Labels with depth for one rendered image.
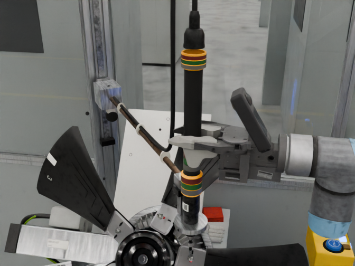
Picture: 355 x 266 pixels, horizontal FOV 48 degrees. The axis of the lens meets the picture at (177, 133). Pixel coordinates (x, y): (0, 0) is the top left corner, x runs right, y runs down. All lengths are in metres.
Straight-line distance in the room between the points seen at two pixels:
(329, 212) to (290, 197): 0.88
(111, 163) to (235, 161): 0.85
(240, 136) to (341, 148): 0.17
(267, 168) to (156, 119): 0.55
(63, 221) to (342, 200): 0.72
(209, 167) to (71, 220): 0.44
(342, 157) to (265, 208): 0.98
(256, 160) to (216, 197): 0.93
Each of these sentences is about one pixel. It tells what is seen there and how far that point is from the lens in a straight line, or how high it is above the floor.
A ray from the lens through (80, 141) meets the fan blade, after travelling 0.95.
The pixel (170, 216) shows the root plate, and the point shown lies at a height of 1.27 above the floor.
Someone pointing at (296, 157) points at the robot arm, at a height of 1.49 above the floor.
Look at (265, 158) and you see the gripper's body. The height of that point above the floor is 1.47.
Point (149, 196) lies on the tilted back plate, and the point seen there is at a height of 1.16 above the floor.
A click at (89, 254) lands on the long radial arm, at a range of 1.08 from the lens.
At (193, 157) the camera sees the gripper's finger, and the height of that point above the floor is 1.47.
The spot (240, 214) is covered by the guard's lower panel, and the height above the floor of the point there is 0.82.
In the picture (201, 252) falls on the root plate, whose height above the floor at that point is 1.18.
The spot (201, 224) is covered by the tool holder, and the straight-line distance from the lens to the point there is 0.84.
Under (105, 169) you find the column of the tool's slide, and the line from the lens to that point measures 1.52.
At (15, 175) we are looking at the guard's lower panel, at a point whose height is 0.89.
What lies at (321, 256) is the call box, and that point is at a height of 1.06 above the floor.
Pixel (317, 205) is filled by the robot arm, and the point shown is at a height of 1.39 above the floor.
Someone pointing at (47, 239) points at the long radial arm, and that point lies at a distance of 1.13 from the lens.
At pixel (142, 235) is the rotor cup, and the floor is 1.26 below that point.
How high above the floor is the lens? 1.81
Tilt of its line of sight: 25 degrees down
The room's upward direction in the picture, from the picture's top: straight up
